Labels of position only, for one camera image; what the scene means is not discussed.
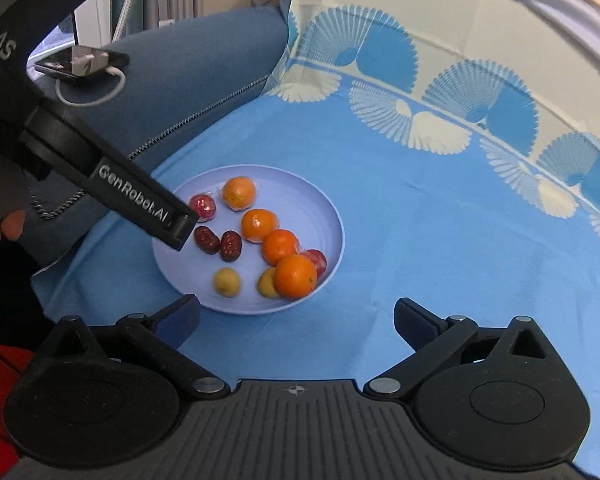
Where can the lavender plastic plate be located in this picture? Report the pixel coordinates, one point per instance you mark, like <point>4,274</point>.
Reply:
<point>300,195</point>

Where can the red garment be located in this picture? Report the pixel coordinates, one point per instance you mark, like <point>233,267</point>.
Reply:
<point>0,410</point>

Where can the grey-blue zippered pillow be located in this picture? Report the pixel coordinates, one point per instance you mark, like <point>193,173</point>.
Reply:
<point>205,60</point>

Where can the black smartphone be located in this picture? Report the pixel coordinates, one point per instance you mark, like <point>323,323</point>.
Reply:
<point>80,63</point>

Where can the red jujube date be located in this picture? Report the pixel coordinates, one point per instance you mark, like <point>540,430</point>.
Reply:
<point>231,246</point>
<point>207,240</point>

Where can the orange tangerine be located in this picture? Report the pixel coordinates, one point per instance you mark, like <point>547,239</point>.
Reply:
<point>279,245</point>
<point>259,225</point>
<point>295,276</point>
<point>238,192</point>

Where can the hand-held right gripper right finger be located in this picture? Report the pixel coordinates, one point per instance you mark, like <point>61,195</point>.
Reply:
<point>412,323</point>

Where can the plastic-wrapped red fruit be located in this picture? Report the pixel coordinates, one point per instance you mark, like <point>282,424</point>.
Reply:
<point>205,205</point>
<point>319,260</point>

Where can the blue fan-patterned bed sheet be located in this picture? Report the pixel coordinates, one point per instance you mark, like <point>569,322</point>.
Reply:
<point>430,245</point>

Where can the white bed rail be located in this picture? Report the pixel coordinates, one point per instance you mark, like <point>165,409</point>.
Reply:
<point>555,5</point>

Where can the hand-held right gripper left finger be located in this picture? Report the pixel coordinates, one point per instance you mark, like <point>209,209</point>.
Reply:
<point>180,321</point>

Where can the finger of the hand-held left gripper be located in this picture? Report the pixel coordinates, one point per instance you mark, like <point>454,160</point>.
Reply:
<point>135,197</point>

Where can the white cabinet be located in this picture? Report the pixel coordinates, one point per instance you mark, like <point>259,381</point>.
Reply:
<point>97,25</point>

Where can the small yellow fruit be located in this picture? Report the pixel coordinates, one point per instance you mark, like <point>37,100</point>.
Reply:
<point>227,282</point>
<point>265,283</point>

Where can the person's left hand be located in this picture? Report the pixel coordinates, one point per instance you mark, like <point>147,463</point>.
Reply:
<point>2,237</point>

